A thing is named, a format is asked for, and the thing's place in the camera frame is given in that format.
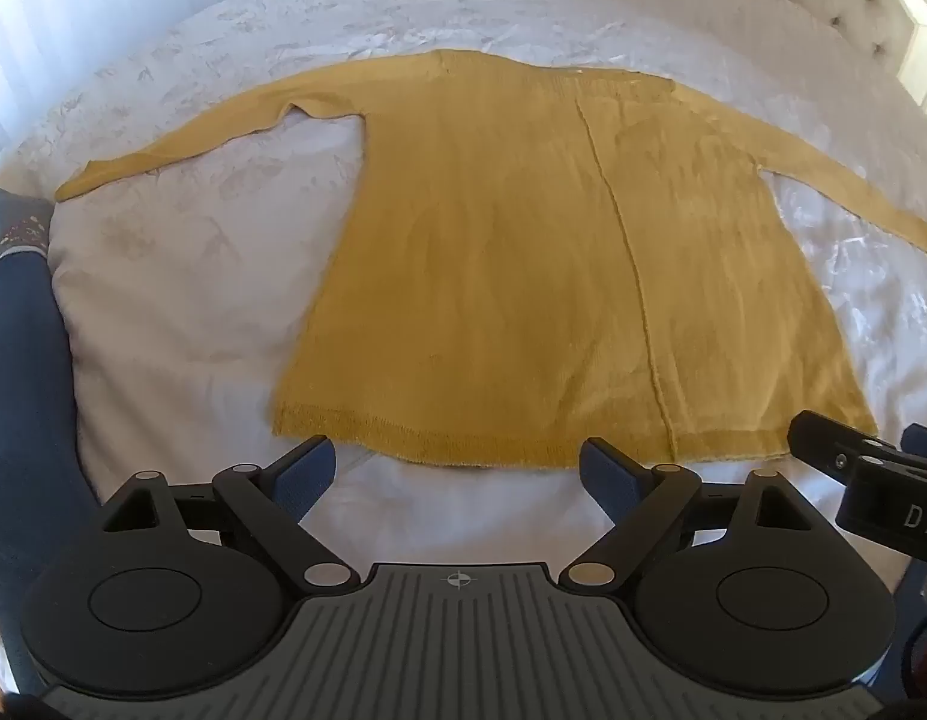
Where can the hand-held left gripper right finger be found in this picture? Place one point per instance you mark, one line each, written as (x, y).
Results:
(600, 469)

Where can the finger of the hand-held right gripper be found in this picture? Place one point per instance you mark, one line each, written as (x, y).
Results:
(827, 439)

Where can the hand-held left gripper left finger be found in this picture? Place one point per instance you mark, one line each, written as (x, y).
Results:
(317, 465)

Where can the yellow knit sweater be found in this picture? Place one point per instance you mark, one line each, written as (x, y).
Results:
(553, 277)

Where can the white patterned bedspread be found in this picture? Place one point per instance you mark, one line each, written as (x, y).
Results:
(171, 300)

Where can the person's leg in blue jeans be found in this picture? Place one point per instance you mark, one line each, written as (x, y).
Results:
(24, 405)

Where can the person's grey patterned sock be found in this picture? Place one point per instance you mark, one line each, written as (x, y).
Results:
(17, 221)

